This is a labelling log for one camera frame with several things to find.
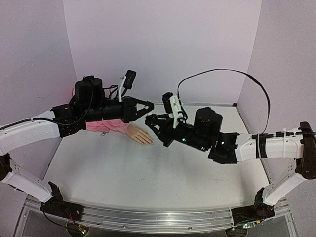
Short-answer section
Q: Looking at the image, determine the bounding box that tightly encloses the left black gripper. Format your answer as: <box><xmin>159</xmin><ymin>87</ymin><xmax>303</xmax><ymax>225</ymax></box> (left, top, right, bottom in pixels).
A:
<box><xmin>85</xmin><ymin>97</ymin><xmax>157</xmax><ymax>124</ymax></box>

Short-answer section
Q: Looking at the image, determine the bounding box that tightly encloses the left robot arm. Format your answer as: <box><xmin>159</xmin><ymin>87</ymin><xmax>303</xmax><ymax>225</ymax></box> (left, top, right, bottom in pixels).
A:
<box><xmin>0</xmin><ymin>75</ymin><xmax>154</xmax><ymax>216</ymax></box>

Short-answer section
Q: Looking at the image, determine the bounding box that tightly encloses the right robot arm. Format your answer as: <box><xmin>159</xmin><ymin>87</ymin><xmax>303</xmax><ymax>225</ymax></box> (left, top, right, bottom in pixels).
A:
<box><xmin>145</xmin><ymin>107</ymin><xmax>316</xmax><ymax>227</ymax></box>

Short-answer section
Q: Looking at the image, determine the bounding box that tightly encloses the mannequin hand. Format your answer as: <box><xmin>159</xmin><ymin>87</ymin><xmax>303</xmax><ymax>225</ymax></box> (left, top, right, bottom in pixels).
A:
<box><xmin>126</xmin><ymin>124</ymin><xmax>154</xmax><ymax>145</ymax></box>

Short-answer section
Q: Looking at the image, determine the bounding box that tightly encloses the pink hoodie sleeve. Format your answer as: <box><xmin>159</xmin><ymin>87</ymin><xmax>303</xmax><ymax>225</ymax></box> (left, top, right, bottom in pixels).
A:
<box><xmin>86</xmin><ymin>119</ymin><xmax>131</xmax><ymax>134</ymax></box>

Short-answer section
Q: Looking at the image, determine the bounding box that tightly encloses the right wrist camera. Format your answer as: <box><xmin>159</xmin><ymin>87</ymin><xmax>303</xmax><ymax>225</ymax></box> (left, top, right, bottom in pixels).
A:
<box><xmin>162</xmin><ymin>92</ymin><xmax>188</xmax><ymax>129</ymax></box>

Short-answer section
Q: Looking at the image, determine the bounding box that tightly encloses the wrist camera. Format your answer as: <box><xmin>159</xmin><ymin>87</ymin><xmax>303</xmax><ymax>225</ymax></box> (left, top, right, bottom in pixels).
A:
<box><xmin>118</xmin><ymin>70</ymin><xmax>137</xmax><ymax>102</ymax></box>
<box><xmin>162</xmin><ymin>92</ymin><xmax>188</xmax><ymax>129</ymax></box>

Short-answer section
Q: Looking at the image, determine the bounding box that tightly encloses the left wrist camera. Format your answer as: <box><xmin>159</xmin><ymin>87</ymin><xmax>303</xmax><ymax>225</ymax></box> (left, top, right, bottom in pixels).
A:
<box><xmin>118</xmin><ymin>70</ymin><xmax>137</xmax><ymax>102</ymax></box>

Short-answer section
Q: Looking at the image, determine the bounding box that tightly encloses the aluminium front rail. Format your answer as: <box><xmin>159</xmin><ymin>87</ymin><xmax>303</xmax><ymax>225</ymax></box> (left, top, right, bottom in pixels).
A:
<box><xmin>14</xmin><ymin>196</ymin><xmax>297</xmax><ymax>237</ymax></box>

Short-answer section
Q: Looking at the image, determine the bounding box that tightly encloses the right black camera cable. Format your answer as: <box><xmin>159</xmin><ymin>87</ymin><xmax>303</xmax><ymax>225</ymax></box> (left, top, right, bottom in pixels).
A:
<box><xmin>177</xmin><ymin>68</ymin><xmax>271</xmax><ymax>135</ymax></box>

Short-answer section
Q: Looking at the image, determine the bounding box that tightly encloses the left black base cable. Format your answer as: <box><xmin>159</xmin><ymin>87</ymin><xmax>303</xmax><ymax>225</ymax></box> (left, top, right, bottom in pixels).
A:
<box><xmin>41</xmin><ymin>209</ymin><xmax>72</xmax><ymax>230</ymax></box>

